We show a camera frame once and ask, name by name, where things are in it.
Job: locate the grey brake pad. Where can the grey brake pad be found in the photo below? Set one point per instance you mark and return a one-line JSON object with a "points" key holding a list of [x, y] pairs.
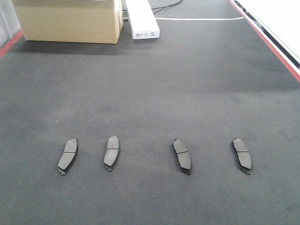
{"points": [[182, 156], [68, 156], [242, 155], [112, 153]]}

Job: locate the white conveyor side panel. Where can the white conveyor side panel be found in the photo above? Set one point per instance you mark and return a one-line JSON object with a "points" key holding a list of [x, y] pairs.
{"points": [[281, 18]]}

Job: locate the long white carton box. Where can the long white carton box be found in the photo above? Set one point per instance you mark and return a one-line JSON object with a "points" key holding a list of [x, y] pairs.
{"points": [[141, 20]]}

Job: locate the large brown cardboard box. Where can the large brown cardboard box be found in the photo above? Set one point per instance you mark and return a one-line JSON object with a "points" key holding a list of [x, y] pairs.
{"points": [[84, 21]]}

